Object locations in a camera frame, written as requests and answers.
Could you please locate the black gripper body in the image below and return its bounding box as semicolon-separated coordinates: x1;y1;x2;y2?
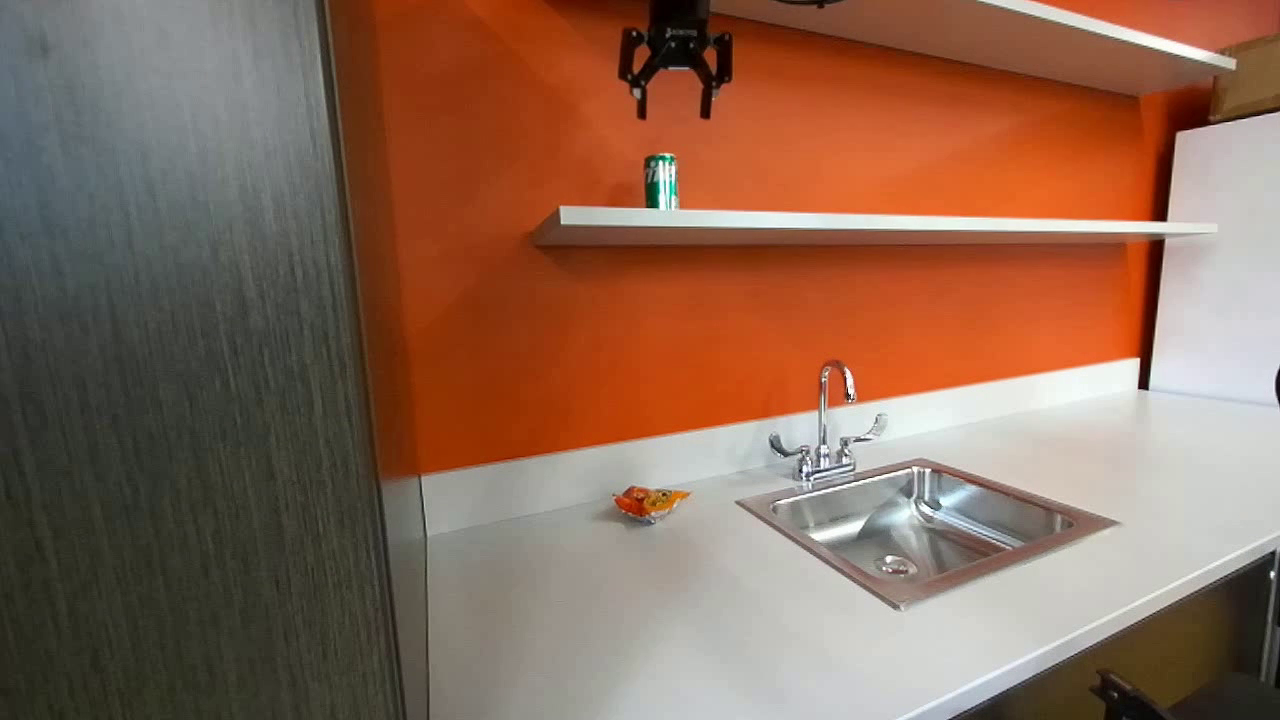
614;0;732;84

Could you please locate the green soda can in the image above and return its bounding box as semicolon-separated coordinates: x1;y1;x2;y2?
643;152;681;210

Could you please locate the chrome faucet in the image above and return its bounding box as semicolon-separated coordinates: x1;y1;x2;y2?
766;362;886;486

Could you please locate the orange snack bag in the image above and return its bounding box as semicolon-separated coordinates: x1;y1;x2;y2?
612;486;688;526

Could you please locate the stainless steel sink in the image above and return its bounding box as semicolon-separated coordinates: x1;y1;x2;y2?
743;461;1108;609

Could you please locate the white refrigerator side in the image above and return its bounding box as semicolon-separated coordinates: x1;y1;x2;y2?
1153;112;1280;403

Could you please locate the dark wood cabinet panel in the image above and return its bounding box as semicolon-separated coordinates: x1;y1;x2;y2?
0;0;404;720

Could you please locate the white lower wall shelf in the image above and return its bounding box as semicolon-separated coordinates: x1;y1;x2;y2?
531;203;1212;249

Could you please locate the white wall shelf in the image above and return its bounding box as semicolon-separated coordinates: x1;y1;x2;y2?
531;203;1212;249
715;0;1235;95

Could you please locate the white upper wall shelf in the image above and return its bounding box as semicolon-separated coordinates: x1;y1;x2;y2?
715;0;1235;95

